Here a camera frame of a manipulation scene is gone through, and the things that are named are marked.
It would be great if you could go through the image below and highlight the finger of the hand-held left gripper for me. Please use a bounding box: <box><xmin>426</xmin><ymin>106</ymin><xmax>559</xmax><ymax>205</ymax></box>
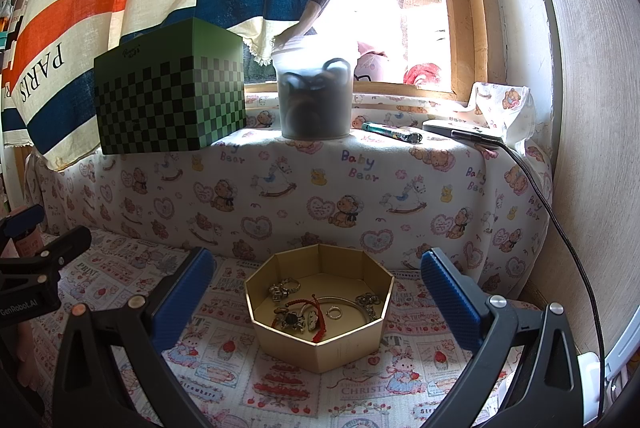
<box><xmin>0</xmin><ymin>225</ymin><xmax>93</xmax><ymax>280</ymax></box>
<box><xmin>0</xmin><ymin>204</ymin><xmax>46</xmax><ymax>254</ymax></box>

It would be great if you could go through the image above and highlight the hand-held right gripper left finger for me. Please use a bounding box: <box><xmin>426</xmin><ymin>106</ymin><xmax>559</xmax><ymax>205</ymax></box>
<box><xmin>52</xmin><ymin>247</ymin><xmax>218</xmax><ymax>428</ymax></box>

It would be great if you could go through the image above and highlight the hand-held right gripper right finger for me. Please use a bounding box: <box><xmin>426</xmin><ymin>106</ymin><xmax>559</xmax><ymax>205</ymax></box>
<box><xmin>420</xmin><ymin>248</ymin><xmax>586</xmax><ymax>428</ymax></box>

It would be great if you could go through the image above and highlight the red cord bracelet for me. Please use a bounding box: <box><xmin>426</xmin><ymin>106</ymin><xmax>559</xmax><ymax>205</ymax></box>
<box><xmin>272</xmin><ymin>294</ymin><xmax>331</xmax><ymax>343</ymax></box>

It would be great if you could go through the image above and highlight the gold octagonal box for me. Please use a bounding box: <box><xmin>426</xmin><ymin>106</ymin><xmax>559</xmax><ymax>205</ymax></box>
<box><xmin>244</xmin><ymin>244</ymin><xmax>395</xmax><ymax>374</ymax></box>

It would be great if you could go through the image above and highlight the red-capped bottle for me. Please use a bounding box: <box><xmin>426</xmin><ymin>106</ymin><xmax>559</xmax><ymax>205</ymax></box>
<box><xmin>12</xmin><ymin>223</ymin><xmax>46</xmax><ymax>259</ymax></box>

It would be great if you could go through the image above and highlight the dark pendant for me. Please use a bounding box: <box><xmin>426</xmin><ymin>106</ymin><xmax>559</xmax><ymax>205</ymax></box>
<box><xmin>279</xmin><ymin>310</ymin><xmax>307</xmax><ymax>334</ymax></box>

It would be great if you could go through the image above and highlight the silver bangle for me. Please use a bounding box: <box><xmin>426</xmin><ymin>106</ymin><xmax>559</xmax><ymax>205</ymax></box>
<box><xmin>300</xmin><ymin>295</ymin><xmax>381</xmax><ymax>324</ymax></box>

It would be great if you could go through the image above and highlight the strawberry print tablecloth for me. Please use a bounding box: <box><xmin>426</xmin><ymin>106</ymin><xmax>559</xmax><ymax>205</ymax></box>
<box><xmin>30</xmin><ymin>228</ymin><xmax>546</xmax><ymax>428</ymax></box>

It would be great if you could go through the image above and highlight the green checkered box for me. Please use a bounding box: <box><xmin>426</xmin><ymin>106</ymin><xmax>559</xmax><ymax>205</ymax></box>
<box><xmin>94</xmin><ymin>18</ymin><xmax>247</xmax><ymax>155</ymax></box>

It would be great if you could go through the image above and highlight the bear print cloth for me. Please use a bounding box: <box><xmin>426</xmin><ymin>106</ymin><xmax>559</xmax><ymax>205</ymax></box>
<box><xmin>25</xmin><ymin>80</ymin><xmax>553</xmax><ymax>289</ymax></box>

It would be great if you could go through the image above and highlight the green lighter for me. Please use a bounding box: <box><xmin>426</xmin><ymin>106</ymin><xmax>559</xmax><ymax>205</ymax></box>
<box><xmin>361</xmin><ymin>122</ymin><xmax>423</xmax><ymax>144</ymax></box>

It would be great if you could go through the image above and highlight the translucent plastic container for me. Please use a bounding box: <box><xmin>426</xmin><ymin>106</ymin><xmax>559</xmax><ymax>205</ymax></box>
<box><xmin>271</xmin><ymin>39</ymin><xmax>357</xmax><ymax>140</ymax></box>

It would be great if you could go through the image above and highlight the silver charm keychain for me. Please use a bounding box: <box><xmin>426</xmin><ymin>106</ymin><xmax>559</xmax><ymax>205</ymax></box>
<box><xmin>356</xmin><ymin>292</ymin><xmax>381</xmax><ymax>321</ymax></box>
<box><xmin>267</xmin><ymin>278</ymin><xmax>302</xmax><ymax>299</ymax></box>

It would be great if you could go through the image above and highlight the black cable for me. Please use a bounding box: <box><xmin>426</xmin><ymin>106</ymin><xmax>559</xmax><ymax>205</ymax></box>
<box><xmin>492</xmin><ymin>140</ymin><xmax>608</xmax><ymax>369</ymax></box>

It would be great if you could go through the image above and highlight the grey phone with cable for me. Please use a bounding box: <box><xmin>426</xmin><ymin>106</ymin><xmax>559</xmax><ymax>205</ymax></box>
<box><xmin>422</xmin><ymin>119</ymin><xmax>503</xmax><ymax>148</ymax></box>

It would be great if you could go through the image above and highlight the wooden window frame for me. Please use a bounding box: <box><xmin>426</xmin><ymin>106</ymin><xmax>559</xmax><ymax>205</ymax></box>
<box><xmin>245</xmin><ymin>0</ymin><xmax>501</xmax><ymax>104</ymax></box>

